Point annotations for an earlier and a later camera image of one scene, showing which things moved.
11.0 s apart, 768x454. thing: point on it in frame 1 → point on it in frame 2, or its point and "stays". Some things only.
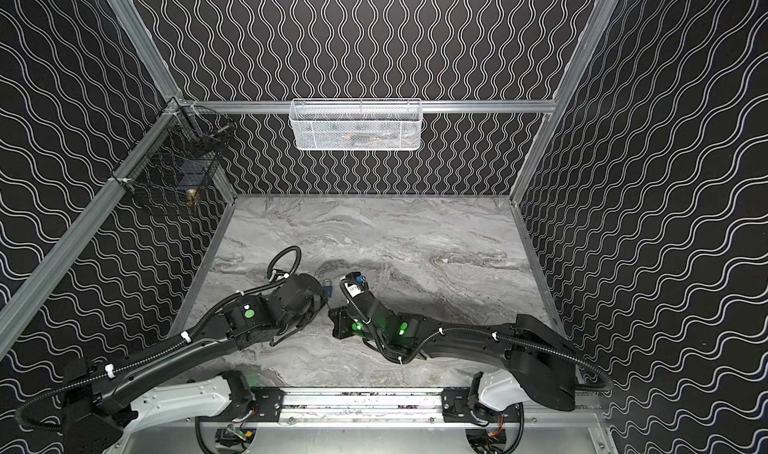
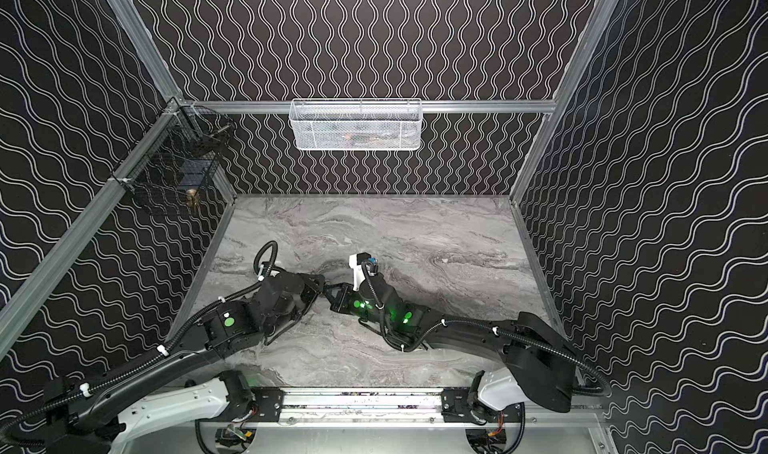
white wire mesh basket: [356, 124] stays
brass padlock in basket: [192, 198] stays
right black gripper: [342, 323] → [346, 296]
